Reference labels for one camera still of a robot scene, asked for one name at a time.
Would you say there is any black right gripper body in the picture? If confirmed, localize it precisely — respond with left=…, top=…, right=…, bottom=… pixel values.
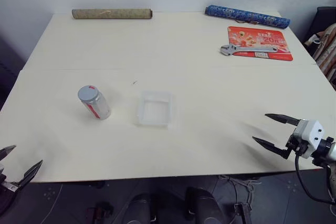
left=286, top=127, right=310, bottom=156

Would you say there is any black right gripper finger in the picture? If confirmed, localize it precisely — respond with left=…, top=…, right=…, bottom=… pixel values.
left=265, top=113, right=300, bottom=127
left=252, top=136, right=291, bottom=160

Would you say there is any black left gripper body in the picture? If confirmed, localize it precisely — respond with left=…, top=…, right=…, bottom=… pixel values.
left=0, top=166, right=21, bottom=194

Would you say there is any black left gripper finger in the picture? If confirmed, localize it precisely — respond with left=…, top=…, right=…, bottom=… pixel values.
left=0, top=144, right=17, bottom=162
left=17, top=159, right=44, bottom=189

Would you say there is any clear jar with grey lid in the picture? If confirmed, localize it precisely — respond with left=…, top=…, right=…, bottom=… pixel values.
left=78, top=85, right=112, bottom=120

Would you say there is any grey round bottle cap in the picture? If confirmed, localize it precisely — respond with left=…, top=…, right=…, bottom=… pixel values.
left=77, top=85, right=99, bottom=103

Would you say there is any clear square plastic container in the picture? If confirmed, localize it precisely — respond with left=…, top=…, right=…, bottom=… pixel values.
left=135, top=90, right=176, bottom=129

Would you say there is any silver adjustable wrench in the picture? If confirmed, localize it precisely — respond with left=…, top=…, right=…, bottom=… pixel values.
left=219, top=44, right=279, bottom=57

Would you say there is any striped beige cloth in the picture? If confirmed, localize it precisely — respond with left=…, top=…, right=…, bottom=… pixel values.
left=311, top=23, right=336, bottom=86

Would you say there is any red printed mouse pad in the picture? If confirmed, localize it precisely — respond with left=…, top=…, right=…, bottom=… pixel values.
left=227, top=26, right=294, bottom=62

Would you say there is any dark rounded shape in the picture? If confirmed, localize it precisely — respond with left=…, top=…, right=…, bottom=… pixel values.
left=184, top=186, right=224, bottom=224
left=125, top=193, right=153, bottom=224

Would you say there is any black chair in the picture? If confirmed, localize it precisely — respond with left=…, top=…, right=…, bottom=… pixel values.
left=303, top=6, right=336, bottom=52

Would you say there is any blue patterned rolled scroll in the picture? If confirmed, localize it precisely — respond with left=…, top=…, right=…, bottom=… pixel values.
left=205, top=5, right=291, bottom=29

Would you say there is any tan rolled scroll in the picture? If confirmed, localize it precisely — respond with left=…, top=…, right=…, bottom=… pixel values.
left=71, top=8, right=153, bottom=20

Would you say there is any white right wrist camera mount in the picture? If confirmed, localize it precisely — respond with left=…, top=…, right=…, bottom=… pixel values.
left=295, top=119, right=326, bottom=160

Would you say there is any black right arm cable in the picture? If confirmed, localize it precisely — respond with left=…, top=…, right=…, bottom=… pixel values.
left=294, top=152, right=336, bottom=205

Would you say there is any white tangled cord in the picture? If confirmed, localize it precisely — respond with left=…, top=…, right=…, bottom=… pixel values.
left=218, top=174, right=264, bottom=209

